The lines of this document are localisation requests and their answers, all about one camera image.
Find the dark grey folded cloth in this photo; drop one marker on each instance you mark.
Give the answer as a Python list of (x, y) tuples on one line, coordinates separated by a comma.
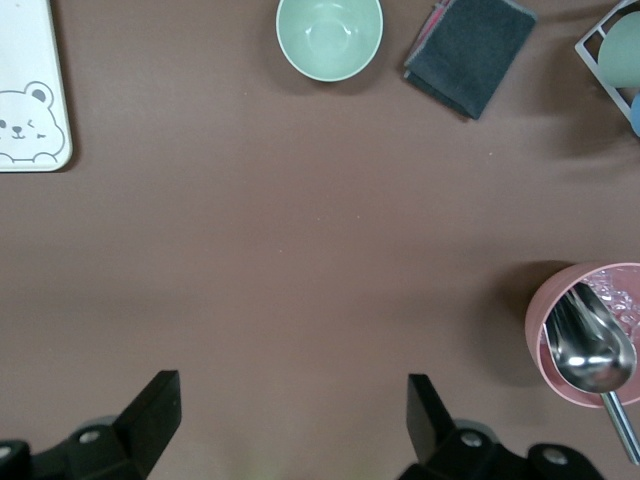
[(470, 55)]

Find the pink folded cloth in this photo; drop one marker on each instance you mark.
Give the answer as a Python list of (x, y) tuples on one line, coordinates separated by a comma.
[(429, 25)]

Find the brown table cover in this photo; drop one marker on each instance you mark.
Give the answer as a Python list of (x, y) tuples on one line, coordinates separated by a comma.
[(280, 225)]

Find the cream bear print tray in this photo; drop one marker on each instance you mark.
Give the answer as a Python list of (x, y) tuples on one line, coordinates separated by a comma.
[(25, 60)]

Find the clear fake ice pieces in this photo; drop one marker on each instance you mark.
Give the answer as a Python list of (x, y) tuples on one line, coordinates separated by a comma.
[(622, 300)]

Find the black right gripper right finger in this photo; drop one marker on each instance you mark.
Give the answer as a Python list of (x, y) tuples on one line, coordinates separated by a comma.
[(450, 455)]

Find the pink bowl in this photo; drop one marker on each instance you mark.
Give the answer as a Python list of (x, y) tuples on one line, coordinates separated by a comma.
[(537, 320)]

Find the pale green bowl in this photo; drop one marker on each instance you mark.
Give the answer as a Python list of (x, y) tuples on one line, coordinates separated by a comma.
[(330, 40)]

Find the metal scoop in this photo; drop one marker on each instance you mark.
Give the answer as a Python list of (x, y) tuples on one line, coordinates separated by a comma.
[(590, 355)]

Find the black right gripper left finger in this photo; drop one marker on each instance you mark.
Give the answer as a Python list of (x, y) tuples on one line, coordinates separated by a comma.
[(135, 440)]

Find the pale green cup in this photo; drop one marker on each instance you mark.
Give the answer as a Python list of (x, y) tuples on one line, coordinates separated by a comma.
[(622, 50)]

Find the blue cup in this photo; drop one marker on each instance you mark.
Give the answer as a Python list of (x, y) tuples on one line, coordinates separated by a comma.
[(636, 115)]

